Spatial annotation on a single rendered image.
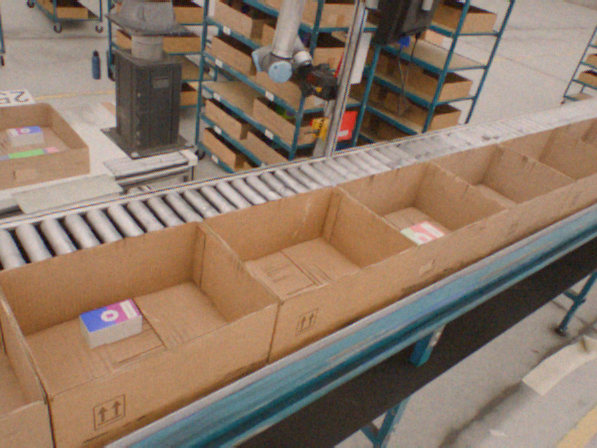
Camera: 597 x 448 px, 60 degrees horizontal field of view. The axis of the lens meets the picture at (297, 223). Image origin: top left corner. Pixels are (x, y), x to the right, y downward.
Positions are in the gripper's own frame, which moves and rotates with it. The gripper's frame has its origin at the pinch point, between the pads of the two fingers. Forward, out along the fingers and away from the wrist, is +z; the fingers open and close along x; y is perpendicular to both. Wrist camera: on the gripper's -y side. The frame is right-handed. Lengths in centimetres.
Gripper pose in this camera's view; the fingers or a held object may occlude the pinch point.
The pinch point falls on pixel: (328, 102)
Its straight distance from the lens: 215.5
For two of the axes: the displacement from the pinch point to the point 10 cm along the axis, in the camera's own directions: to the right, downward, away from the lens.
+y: -4.6, 4.5, 7.7
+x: -7.7, 2.3, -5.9
